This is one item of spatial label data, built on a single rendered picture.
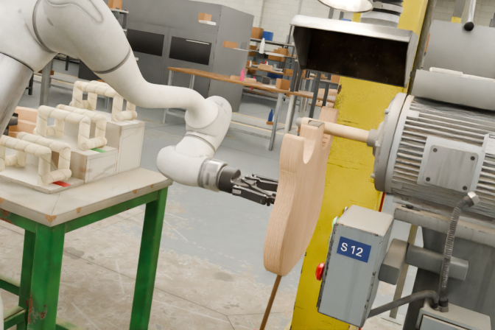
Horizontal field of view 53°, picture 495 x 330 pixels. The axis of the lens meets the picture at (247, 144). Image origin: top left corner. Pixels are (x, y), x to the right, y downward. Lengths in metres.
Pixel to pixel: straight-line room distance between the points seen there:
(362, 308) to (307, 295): 1.42
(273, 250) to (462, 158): 0.47
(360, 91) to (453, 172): 1.10
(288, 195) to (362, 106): 1.09
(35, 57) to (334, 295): 0.78
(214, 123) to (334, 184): 0.96
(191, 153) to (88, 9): 0.56
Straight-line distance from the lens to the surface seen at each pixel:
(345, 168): 2.25
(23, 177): 1.62
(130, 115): 1.79
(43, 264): 1.44
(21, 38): 1.12
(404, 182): 1.22
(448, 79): 1.22
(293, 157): 1.13
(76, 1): 1.02
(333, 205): 2.30
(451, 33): 1.38
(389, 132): 1.19
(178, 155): 1.43
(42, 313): 1.50
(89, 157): 1.61
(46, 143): 1.62
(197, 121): 1.44
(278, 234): 1.19
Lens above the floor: 1.42
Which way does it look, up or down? 11 degrees down
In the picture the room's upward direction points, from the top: 10 degrees clockwise
